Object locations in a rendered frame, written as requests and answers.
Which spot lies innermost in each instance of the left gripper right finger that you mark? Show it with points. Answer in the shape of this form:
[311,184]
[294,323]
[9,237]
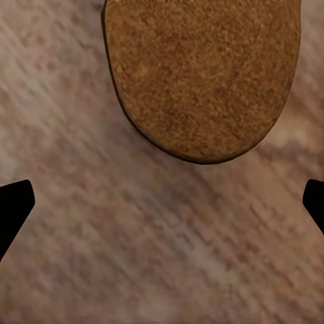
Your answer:
[313,201]

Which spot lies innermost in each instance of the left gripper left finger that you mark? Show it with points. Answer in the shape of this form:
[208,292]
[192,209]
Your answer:
[16,202]

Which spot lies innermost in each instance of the sandal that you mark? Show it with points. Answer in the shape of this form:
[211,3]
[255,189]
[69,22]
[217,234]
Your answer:
[204,80]

